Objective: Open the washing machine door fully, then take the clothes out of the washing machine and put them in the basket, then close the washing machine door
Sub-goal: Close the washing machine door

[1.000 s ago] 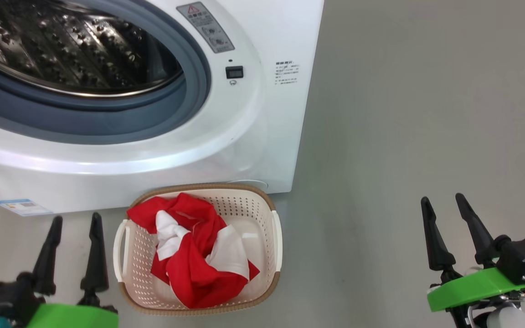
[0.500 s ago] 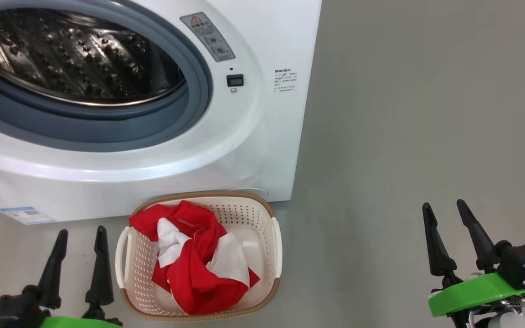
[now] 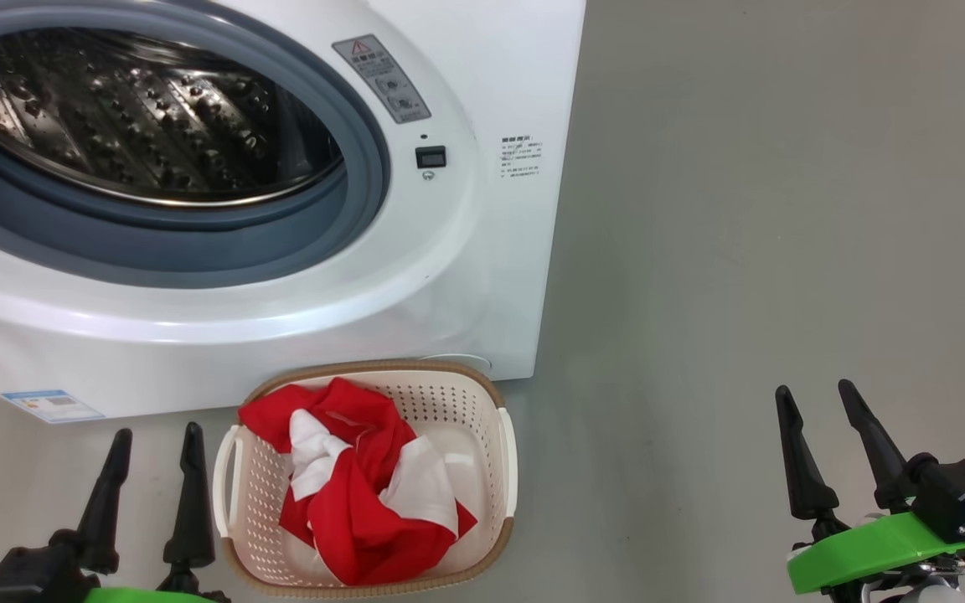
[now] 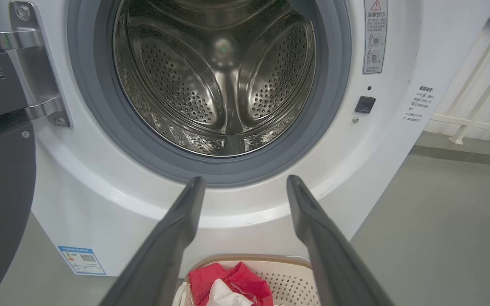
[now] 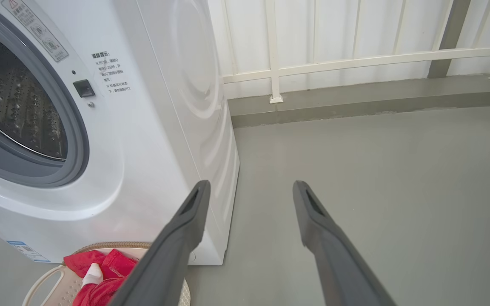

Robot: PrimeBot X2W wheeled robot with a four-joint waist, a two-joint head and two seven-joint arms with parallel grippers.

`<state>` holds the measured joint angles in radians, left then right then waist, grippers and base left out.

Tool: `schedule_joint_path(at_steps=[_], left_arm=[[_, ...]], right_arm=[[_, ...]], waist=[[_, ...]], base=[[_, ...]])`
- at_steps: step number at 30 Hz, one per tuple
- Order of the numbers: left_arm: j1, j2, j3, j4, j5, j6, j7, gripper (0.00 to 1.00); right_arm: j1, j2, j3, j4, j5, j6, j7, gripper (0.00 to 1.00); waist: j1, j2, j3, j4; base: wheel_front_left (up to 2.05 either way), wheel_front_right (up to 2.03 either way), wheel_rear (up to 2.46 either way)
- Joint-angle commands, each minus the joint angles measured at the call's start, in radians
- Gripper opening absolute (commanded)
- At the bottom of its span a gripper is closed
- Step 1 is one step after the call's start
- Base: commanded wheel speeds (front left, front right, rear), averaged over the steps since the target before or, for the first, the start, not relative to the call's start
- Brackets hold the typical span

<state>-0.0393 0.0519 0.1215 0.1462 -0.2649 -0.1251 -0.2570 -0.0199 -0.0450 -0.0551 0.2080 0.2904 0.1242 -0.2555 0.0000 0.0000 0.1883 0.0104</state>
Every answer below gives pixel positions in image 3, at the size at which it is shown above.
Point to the red and white garment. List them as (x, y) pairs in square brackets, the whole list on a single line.
[(365, 511)]

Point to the black door latch slot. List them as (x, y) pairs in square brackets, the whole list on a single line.
[(430, 157)]

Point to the cream perforated laundry basket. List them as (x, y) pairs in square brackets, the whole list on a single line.
[(482, 469)]

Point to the steel perforated washer drum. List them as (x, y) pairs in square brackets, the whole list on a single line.
[(131, 126)]

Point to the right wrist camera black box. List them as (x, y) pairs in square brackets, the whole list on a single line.
[(960, 494)]

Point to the grey rubber door seal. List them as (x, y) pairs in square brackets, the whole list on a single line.
[(198, 239)]

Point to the white front-load washing machine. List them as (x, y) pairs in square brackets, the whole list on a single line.
[(466, 276)]

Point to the blue energy label sticker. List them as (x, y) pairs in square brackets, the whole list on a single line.
[(54, 406)]

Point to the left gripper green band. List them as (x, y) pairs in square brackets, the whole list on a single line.
[(189, 590)]

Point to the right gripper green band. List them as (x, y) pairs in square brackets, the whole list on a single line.
[(876, 548)]

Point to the grey warning label sticker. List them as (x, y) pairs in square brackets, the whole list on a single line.
[(382, 79)]

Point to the round white filter cap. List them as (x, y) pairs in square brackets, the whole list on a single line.
[(457, 362)]

